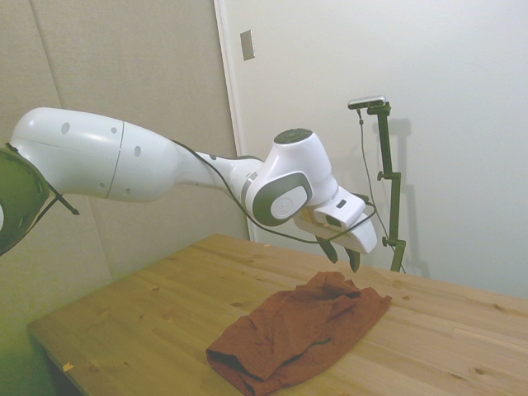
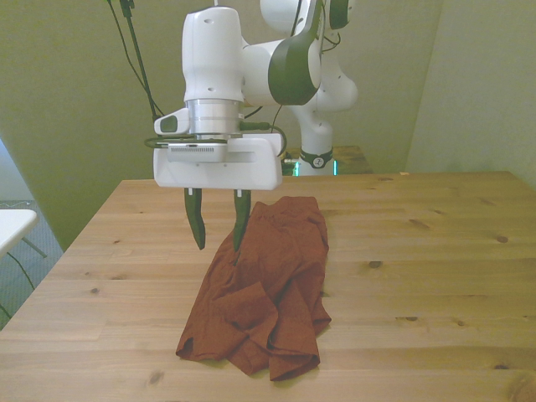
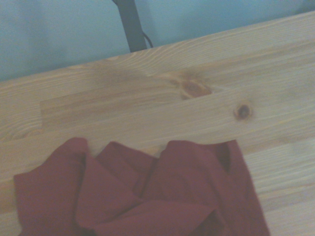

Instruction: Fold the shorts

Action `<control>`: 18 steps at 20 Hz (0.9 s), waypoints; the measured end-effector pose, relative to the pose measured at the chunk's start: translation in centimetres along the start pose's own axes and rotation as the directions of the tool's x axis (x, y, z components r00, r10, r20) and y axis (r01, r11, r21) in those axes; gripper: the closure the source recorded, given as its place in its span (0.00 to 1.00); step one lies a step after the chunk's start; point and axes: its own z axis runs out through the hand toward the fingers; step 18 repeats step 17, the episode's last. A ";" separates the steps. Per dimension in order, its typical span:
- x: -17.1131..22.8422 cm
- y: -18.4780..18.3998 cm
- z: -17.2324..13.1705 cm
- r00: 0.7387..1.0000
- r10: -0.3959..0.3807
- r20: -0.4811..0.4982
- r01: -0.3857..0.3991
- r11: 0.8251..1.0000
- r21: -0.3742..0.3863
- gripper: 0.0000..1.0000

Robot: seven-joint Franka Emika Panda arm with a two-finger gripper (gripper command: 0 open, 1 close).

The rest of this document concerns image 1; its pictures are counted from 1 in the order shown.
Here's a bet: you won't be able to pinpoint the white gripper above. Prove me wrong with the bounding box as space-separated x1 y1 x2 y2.
294 208 379 274

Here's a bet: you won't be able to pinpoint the rust red shorts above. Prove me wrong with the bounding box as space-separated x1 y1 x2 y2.
205 271 393 394

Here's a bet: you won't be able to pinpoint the grey wall switch plate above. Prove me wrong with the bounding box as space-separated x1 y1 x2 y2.
239 29 257 62

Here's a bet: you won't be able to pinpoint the white door frame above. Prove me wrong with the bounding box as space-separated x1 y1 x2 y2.
213 0 265 244

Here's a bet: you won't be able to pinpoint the black zip tie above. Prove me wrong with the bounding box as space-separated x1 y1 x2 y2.
52 191 81 217

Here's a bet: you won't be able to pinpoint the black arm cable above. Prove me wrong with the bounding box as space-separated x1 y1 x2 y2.
169 139 377 243

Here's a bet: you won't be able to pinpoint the silver exterior camera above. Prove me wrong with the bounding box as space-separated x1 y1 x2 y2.
347 94 389 111

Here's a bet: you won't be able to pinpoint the thin grey camera cable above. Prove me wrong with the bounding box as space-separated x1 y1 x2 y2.
356 107 391 248

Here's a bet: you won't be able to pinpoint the dark green camera stand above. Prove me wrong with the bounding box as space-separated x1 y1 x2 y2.
365 102 408 273

